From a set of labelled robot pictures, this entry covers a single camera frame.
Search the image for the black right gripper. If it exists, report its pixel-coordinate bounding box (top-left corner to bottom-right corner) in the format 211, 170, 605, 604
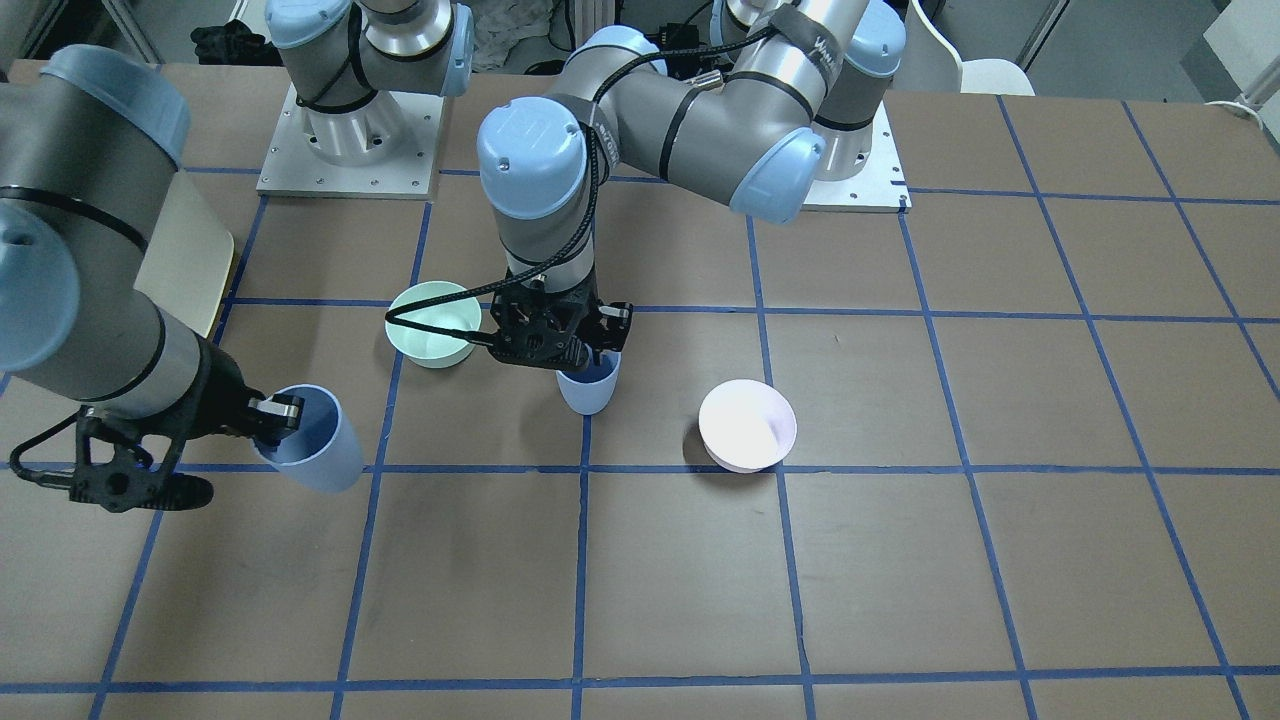
68, 347, 301, 512

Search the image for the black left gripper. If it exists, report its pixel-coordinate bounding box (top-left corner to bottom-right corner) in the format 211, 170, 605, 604
488, 283, 634, 373

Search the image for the light blue plastic cup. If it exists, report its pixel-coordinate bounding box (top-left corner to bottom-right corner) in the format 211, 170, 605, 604
556, 351, 623, 416

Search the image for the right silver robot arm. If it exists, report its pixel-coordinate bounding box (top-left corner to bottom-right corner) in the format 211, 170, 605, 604
1, 44, 303, 512

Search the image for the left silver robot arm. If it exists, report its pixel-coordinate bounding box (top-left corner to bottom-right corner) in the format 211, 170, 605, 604
477, 1, 906, 373

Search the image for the mint green plastic bowl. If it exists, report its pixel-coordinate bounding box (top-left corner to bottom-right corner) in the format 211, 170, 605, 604
384, 281, 483, 369

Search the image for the pink plastic bowl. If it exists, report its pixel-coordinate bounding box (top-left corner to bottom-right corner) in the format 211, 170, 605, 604
698, 379, 797, 473

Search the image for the beige paper sheet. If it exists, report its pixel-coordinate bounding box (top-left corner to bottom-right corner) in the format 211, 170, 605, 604
134, 170, 234, 338

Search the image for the white chair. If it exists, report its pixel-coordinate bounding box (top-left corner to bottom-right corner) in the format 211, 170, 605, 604
893, 0, 1037, 97

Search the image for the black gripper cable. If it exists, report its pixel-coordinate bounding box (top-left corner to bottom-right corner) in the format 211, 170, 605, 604
384, 110, 602, 350

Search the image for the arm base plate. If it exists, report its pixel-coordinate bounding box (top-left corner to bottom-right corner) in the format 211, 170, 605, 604
256, 87, 451, 200
803, 102, 913, 213

